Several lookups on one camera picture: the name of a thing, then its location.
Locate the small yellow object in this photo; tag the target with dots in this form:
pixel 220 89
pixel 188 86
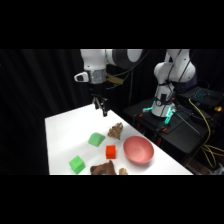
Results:
pixel 218 108

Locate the brown wood piece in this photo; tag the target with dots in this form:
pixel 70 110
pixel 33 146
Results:
pixel 103 168

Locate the tan spiky shell object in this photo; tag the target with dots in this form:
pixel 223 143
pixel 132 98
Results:
pixel 115 131

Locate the black laptop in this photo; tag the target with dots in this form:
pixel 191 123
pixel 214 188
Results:
pixel 201 95

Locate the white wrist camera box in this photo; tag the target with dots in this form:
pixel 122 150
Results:
pixel 81 77

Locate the pink bowl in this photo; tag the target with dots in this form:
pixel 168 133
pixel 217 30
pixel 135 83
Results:
pixel 138 150

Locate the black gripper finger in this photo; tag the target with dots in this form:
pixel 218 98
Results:
pixel 96 103
pixel 105 107

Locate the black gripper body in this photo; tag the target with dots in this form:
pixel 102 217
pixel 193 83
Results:
pixel 98 89

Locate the black curtain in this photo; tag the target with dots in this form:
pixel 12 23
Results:
pixel 33 100

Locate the black robot stand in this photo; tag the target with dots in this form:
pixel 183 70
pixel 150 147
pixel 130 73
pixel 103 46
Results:
pixel 180 133

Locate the green cube block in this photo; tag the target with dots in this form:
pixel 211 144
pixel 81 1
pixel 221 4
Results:
pixel 77 164

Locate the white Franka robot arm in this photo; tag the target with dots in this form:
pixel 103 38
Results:
pixel 96 61

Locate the green triangle block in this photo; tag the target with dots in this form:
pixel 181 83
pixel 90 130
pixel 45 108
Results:
pixel 96 139

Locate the orange cube block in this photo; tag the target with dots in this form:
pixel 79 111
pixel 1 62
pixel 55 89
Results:
pixel 110 152

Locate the small tan lump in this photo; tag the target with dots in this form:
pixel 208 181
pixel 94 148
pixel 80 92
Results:
pixel 123 171

